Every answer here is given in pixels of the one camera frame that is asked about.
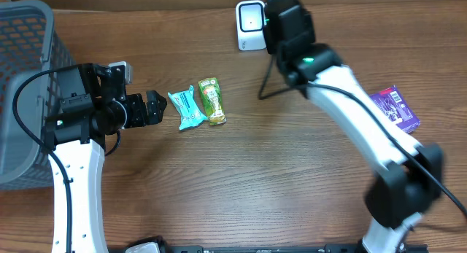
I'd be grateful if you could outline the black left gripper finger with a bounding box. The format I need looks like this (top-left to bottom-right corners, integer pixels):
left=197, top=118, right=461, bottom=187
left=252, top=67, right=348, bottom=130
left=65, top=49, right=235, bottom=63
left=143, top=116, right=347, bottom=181
left=147, top=106, right=164, bottom=125
left=146, top=90, right=167, bottom=109

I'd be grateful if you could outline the mint green wipes pack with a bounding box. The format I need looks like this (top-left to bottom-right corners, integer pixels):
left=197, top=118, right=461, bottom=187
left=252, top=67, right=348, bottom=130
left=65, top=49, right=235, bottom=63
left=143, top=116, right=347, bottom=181
left=168, top=85, right=208, bottom=131

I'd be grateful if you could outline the green yellow snack packet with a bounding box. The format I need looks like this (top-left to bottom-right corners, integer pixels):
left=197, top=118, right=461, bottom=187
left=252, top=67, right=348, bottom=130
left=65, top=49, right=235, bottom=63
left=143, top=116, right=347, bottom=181
left=198, top=77, right=227, bottom=125

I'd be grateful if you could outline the purple Carefree pad pack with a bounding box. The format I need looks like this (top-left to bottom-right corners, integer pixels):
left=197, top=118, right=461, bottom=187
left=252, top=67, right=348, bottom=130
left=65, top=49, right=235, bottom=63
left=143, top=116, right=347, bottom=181
left=370, top=85, right=421, bottom=134

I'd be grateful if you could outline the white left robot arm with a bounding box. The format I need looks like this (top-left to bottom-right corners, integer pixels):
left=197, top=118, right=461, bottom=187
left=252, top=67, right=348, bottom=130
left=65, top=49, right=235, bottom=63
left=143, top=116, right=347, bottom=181
left=44, top=61, right=167, bottom=252

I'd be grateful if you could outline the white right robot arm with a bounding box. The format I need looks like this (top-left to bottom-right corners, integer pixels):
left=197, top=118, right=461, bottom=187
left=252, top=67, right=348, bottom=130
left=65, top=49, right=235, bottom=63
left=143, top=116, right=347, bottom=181
left=263, top=0, right=444, bottom=252

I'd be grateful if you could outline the white barcode scanner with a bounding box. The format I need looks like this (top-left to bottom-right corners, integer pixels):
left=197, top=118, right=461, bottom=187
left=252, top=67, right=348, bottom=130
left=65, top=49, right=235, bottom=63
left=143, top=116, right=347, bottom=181
left=236, top=0, right=266, bottom=51

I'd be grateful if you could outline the dark grey plastic basket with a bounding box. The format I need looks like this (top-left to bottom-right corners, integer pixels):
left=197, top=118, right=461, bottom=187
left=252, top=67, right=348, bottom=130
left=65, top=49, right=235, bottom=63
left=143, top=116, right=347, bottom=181
left=0, top=0, right=76, bottom=191

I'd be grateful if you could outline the white base mount left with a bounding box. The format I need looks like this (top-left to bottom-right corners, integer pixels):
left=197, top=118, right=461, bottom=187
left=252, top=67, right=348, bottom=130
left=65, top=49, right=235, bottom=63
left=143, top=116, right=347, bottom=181
left=124, top=236, right=173, bottom=253

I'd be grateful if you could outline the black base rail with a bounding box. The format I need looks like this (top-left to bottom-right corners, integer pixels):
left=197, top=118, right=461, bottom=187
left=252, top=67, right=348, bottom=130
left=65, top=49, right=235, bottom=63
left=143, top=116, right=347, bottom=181
left=171, top=244, right=428, bottom=253

